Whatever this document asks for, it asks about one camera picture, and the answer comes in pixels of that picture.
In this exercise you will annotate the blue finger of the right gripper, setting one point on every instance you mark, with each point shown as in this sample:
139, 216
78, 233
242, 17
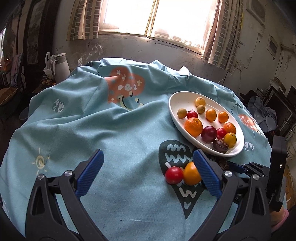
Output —
250, 169

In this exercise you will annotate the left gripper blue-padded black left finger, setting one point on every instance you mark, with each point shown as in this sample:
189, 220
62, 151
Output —
44, 220

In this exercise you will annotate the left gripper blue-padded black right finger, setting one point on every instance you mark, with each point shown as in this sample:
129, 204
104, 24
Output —
241, 210

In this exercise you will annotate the yellow orange large fruit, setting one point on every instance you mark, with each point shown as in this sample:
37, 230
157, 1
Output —
230, 139

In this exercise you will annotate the dark brown passion fruit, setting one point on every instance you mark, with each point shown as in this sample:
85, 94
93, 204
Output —
220, 146

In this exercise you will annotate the dark passion fruit right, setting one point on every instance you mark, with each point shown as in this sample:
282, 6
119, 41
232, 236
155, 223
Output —
221, 161

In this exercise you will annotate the orange mandarin plate right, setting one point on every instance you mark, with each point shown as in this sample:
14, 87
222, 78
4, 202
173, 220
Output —
229, 128

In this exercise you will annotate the small red cherry tomato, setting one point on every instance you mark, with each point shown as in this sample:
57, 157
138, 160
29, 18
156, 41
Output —
221, 132

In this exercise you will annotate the blue clothes pile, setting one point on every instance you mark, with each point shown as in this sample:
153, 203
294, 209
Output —
265, 117

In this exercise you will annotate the black monitor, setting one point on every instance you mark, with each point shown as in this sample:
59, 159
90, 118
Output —
284, 112

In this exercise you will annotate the dark red plum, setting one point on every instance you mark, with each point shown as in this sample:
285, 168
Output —
209, 134

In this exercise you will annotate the orange tomato upper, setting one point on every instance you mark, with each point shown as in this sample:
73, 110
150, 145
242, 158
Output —
191, 175

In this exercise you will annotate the bumpy mandarin on plate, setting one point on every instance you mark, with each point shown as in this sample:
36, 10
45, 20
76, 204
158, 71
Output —
193, 126

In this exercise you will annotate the red tomato left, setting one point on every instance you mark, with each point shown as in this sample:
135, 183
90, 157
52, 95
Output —
174, 175

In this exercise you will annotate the right checkered curtain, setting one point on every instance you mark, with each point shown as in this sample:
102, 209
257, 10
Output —
222, 43

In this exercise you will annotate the checkered curtain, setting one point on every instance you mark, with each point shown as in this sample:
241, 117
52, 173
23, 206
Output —
84, 20
222, 43

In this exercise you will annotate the light blue patterned tablecloth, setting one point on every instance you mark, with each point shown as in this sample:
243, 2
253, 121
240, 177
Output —
121, 107

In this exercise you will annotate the white kettle jug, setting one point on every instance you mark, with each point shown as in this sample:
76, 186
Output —
60, 68

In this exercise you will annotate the white plastic bag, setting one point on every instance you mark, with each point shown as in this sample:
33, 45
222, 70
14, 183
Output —
49, 62

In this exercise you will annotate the bright window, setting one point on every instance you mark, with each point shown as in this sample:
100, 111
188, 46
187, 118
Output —
183, 23

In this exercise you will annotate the left checkered curtain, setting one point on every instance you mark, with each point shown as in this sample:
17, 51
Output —
84, 20

